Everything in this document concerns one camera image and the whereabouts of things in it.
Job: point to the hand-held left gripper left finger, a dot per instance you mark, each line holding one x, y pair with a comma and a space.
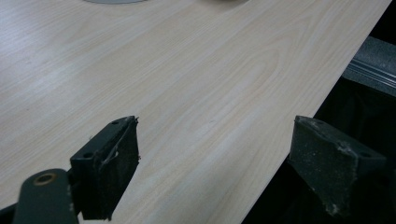
106, 174

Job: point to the grey metal rail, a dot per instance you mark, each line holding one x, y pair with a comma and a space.
370, 67

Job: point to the grey round plate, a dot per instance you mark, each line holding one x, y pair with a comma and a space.
113, 1

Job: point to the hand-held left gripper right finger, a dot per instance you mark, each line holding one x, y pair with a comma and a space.
323, 165

